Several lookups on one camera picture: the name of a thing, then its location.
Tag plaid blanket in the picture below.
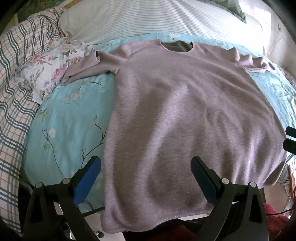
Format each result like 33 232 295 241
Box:
0 7 67 237

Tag green cloth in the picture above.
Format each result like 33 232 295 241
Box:
208 0 247 22

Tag teal floral bed sheet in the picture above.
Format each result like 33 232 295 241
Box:
23 32 296 209

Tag gold framed green picture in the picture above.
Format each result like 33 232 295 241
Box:
17 0 78 24

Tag pink-grey knit sweater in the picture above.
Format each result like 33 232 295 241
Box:
61 39 288 233

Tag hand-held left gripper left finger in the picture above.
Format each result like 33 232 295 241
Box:
23 156 102 241

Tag black cable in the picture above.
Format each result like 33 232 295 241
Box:
81 207 105 217

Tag white floral cloth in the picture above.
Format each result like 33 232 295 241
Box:
15 37 97 103

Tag white striped quilt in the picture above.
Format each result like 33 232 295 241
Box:
58 0 264 56

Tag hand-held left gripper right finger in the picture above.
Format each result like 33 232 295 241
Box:
190 156 270 241

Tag red fleece clothing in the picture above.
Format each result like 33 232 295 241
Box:
125 202 290 241

